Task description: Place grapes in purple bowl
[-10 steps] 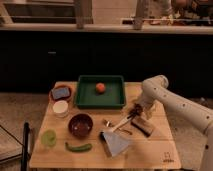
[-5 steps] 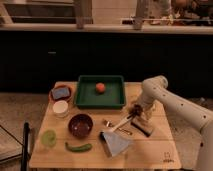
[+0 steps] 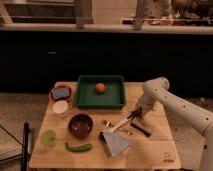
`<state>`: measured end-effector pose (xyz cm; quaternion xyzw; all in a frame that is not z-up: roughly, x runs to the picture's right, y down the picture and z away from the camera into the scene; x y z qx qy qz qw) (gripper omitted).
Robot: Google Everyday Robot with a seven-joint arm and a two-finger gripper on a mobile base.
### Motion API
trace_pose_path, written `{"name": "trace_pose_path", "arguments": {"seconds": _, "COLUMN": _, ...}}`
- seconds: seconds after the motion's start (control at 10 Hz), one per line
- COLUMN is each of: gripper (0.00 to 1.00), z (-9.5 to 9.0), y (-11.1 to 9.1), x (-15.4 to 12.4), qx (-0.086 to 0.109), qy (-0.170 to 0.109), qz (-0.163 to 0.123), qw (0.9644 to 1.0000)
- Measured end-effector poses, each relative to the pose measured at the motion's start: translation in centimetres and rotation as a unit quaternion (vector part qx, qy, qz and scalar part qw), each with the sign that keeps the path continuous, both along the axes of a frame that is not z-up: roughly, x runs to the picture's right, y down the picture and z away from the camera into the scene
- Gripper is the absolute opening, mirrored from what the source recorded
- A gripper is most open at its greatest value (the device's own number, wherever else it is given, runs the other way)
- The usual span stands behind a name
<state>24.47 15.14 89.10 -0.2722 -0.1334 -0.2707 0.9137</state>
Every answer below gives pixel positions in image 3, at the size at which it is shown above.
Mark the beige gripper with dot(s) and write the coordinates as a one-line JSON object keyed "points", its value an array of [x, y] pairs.
{"points": [[142, 112]]}

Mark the dark red grape bunch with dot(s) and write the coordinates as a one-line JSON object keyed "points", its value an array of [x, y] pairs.
{"points": [[135, 114]]}

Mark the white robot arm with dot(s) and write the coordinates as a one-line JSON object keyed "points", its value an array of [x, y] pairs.
{"points": [[199, 118]]}

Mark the dark purple bowl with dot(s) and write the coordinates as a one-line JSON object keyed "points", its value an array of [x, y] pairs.
{"points": [[80, 126]]}

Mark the brown black brush block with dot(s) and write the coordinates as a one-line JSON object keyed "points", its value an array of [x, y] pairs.
{"points": [[142, 126]]}

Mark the metal fork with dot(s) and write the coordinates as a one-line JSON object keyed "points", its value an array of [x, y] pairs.
{"points": [[109, 125]]}

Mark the orange tomato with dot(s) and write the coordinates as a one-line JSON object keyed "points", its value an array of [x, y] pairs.
{"points": [[100, 87]]}

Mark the green plastic tray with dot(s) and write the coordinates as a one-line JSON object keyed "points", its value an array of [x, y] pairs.
{"points": [[114, 96]]}

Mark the green chili pepper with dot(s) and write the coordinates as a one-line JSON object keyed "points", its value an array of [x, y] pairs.
{"points": [[81, 148]]}

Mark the white cup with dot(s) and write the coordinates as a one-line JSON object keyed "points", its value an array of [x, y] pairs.
{"points": [[60, 108]]}

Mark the blue sponge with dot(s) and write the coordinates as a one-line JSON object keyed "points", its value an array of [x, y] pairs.
{"points": [[61, 92]]}

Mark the black chair frame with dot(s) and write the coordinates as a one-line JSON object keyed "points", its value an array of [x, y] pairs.
{"points": [[24, 155]]}

